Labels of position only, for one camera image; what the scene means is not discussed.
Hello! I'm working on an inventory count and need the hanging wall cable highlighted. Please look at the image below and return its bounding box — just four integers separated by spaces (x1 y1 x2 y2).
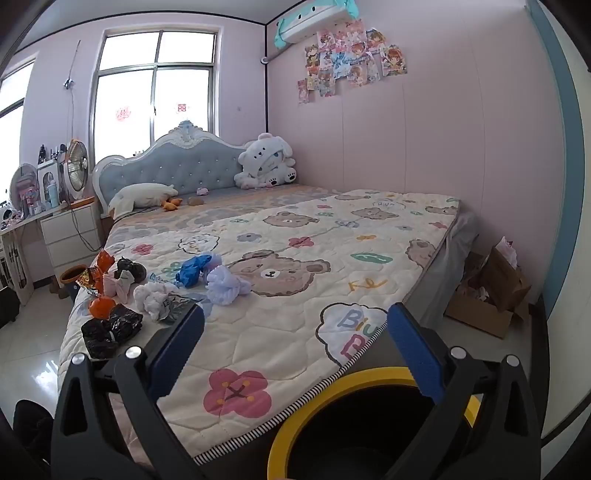
64 39 81 144

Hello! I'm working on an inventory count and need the pink plastic bag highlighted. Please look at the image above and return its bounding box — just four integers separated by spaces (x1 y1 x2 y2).
496 235 520 268

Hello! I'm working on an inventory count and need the white cluttered desk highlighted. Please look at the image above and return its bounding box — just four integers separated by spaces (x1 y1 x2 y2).
0 205 51 294

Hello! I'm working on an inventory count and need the blue plastic bag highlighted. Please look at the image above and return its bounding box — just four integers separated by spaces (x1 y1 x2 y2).
176 255 222 289

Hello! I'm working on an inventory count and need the bed with blue tufted headboard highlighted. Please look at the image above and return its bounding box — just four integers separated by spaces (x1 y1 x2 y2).
58 119 481 467

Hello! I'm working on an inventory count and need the white plush dog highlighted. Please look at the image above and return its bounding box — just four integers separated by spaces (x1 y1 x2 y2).
233 133 298 190

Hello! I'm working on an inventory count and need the black cabinet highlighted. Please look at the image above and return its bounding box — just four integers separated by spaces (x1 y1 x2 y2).
0 284 21 328

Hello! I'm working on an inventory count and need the covered wall air conditioner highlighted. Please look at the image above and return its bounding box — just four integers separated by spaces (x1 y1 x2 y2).
273 0 361 49

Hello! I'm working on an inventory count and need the white goose plush pillow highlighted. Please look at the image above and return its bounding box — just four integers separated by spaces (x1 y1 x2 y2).
108 183 178 220

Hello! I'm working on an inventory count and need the cluster of wall posters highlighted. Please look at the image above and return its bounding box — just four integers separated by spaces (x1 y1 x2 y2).
297 18 408 104

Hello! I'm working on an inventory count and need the blue door frame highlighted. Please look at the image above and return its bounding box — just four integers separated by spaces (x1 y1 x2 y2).
526 0 580 324

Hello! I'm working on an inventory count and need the orange snack wrapper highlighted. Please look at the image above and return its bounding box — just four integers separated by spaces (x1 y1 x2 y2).
76 249 116 295

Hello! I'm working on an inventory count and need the yellow-rimmed black bin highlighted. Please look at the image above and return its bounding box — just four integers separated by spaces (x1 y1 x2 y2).
268 367 482 480

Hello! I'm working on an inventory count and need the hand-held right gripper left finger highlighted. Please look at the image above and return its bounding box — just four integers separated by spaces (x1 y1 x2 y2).
50 302 208 480

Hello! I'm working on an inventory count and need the white tissue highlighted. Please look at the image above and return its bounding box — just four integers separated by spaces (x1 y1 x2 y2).
134 281 178 321

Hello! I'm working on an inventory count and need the silver foil wrapper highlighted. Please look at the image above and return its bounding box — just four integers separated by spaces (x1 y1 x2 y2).
157 293 213 324

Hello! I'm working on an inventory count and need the open cardboard box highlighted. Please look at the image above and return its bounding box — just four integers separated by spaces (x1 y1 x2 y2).
444 235 532 340

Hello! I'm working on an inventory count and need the person's leg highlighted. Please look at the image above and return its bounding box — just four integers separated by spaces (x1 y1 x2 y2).
13 399 54 480

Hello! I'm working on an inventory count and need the black plastic bag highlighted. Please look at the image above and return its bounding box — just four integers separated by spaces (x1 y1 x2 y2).
81 305 145 361

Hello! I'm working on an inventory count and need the round metal table fan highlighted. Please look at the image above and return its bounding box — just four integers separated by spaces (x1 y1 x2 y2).
62 140 90 204

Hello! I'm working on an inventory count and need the pink tissue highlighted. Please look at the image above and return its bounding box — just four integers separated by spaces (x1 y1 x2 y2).
102 272 134 303

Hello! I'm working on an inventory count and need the orange-rimmed floor bin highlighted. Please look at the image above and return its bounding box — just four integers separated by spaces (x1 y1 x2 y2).
59 264 88 303

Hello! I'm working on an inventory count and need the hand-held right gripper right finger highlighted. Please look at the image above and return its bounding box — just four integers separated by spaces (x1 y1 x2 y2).
383 302 542 480

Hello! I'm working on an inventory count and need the white cosmetic case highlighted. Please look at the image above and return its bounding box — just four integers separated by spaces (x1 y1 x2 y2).
37 161 63 208

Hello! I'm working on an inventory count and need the narrow side window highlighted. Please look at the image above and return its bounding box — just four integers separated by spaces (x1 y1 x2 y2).
0 58 38 204

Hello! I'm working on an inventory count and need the white nightstand with drawers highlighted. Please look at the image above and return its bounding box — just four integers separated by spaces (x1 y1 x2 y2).
39 200 105 282

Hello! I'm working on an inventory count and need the large metal-framed window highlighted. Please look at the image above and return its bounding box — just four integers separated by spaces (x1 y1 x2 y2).
92 28 222 160

